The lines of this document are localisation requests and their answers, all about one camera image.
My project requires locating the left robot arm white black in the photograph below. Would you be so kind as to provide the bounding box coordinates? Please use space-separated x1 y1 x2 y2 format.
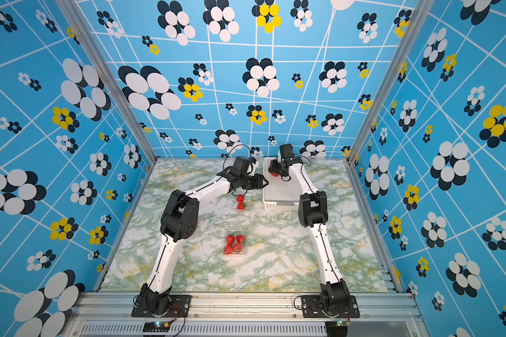
136 157 268 317

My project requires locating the green circuit board right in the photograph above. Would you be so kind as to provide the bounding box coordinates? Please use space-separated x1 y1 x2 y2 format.
326 321 349 337

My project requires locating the aluminium corner post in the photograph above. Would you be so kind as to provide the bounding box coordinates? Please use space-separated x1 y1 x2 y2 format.
57 1 157 165
348 0 435 166

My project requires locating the green circuit board left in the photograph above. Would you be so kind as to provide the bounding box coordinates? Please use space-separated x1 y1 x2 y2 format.
143 321 170 333

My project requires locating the white perforated plastic basket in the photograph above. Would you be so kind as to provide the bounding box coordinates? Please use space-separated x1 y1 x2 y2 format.
262 157 302 211

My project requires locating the aluminium front rail frame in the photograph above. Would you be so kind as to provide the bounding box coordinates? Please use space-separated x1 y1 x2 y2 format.
63 292 429 336

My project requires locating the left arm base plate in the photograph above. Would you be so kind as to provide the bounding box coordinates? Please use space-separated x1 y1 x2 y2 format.
131 295 192 318

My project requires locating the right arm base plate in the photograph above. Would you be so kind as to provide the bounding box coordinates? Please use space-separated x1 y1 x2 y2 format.
297 295 361 320

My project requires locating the right aluminium corner post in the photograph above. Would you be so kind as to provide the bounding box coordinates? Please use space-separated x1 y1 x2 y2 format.
348 0 435 166

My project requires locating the left aluminium corner post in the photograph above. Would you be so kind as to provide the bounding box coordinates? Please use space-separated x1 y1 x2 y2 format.
57 1 157 165

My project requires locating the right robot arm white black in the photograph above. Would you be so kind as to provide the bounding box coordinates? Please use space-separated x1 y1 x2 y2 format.
268 144 351 318

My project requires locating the green circuit board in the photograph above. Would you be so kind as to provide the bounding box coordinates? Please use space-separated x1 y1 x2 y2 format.
143 321 170 333
326 321 349 337

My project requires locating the clear plastic clamshell container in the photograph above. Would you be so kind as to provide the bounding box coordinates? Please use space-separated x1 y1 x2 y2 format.
223 234 247 256

